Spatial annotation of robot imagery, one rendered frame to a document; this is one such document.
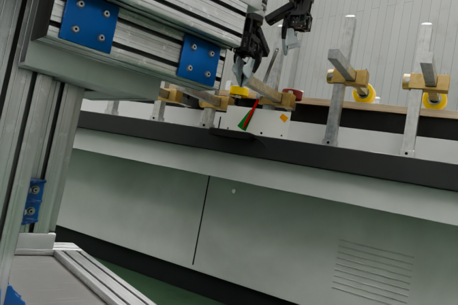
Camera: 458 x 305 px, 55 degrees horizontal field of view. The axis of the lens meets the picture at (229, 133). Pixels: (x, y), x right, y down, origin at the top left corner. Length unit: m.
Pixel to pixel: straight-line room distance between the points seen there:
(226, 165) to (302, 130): 0.35
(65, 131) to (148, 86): 0.20
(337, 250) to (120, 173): 1.11
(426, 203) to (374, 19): 6.13
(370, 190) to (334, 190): 0.12
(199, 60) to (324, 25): 7.22
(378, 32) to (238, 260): 5.85
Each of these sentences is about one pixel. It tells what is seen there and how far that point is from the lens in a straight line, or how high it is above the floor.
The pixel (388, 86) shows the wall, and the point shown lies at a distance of 6.93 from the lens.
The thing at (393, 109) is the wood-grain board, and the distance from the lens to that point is 1.72.
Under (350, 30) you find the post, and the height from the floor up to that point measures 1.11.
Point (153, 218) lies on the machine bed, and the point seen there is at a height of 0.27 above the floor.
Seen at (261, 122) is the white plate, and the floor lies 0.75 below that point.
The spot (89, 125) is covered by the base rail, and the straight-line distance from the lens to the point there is 2.09.
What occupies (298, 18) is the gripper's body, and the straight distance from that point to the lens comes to 1.60.
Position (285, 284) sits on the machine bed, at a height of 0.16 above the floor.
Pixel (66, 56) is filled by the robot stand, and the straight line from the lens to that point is 0.88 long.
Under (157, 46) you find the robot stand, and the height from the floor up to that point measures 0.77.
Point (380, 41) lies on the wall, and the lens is 7.25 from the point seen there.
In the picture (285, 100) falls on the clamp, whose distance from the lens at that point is 1.60.
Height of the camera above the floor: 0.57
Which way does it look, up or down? 4 degrees up
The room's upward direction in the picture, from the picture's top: 11 degrees clockwise
